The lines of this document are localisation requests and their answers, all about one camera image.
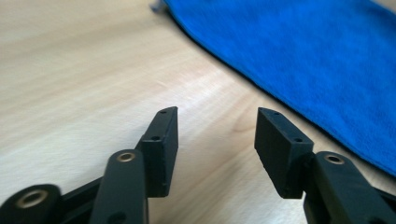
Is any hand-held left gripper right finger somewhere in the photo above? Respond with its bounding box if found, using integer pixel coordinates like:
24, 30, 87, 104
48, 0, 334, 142
254, 106, 396, 224

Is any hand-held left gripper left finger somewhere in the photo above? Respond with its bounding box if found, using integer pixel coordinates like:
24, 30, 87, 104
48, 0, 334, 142
89, 105, 179, 224

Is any small grey object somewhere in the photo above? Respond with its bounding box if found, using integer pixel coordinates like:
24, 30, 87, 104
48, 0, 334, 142
150, 0, 169, 14

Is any blue cloth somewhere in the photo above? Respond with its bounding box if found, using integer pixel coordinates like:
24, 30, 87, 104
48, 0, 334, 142
163, 0, 396, 177

